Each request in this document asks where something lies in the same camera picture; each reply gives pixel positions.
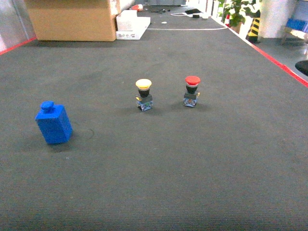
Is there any large cardboard box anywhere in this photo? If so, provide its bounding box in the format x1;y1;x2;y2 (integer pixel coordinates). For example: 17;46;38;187
25;0;120;41

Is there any yellow black striped pillar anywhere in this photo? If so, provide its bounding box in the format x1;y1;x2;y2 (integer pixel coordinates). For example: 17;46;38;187
246;17;260;44

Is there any green potted plant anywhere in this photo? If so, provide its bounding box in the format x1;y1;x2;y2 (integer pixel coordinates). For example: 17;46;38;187
219;0;262;27

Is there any red mushroom push button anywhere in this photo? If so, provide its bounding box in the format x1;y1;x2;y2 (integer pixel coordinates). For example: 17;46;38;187
183;76;201;108

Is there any blue block part with knob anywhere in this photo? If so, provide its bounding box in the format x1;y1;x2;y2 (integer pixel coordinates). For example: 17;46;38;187
35;101;73;144

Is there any black office chair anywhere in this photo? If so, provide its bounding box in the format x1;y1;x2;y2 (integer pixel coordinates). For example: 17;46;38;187
295;60;308;76

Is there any red white traffic cone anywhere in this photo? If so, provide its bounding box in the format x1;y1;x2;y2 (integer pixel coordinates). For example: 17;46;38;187
224;14;230;27

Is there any white cardboard box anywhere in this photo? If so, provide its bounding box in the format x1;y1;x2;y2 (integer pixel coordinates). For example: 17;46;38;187
116;10;151;40

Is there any yellow mushroom push button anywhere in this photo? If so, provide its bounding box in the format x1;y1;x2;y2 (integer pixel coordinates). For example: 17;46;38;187
135;79;154;112

